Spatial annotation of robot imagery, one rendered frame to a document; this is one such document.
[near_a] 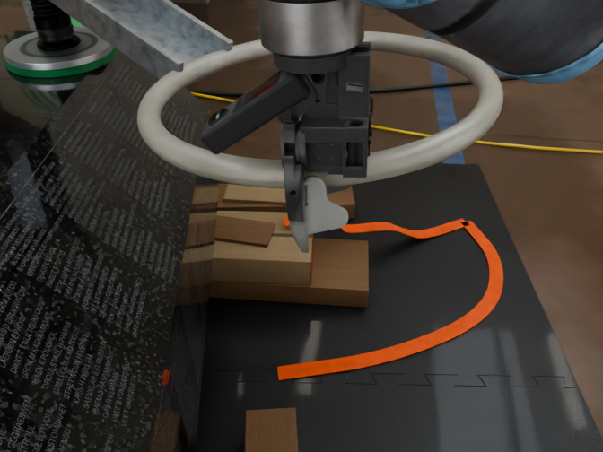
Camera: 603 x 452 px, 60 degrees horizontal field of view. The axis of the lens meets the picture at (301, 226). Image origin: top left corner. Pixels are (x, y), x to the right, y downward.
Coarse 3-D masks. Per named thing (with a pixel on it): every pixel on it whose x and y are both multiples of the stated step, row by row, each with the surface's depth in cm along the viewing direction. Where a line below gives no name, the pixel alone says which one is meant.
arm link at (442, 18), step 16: (368, 0) 29; (384, 0) 28; (400, 0) 28; (416, 0) 28; (432, 0) 28; (448, 0) 31; (464, 0) 31; (480, 0) 31; (400, 16) 34; (416, 16) 32; (432, 16) 32; (448, 16) 32
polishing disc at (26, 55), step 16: (80, 32) 113; (16, 48) 105; (32, 48) 105; (80, 48) 105; (96, 48) 105; (112, 48) 108; (16, 64) 101; (32, 64) 99; (48, 64) 100; (64, 64) 100; (80, 64) 102
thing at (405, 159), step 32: (384, 32) 87; (192, 64) 82; (224, 64) 86; (448, 64) 79; (480, 64) 72; (160, 96) 73; (480, 96) 65; (160, 128) 63; (448, 128) 57; (480, 128) 58; (192, 160) 57; (224, 160) 55; (256, 160) 54; (384, 160) 53; (416, 160) 54
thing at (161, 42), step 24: (48, 0) 91; (72, 0) 86; (96, 0) 93; (120, 0) 95; (144, 0) 92; (168, 0) 90; (96, 24) 86; (120, 24) 82; (144, 24) 91; (168, 24) 92; (192, 24) 88; (120, 48) 85; (144, 48) 81; (168, 48) 88; (192, 48) 90; (216, 48) 88; (168, 72) 81; (216, 72) 87
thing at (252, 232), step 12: (216, 216) 172; (216, 228) 167; (228, 228) 167; (240, 228) 167; (252, 228) 167; (264, 228) 167; (228, 240) 163; (240, 240) 162; (252, 240) 162; (264, 240) 162
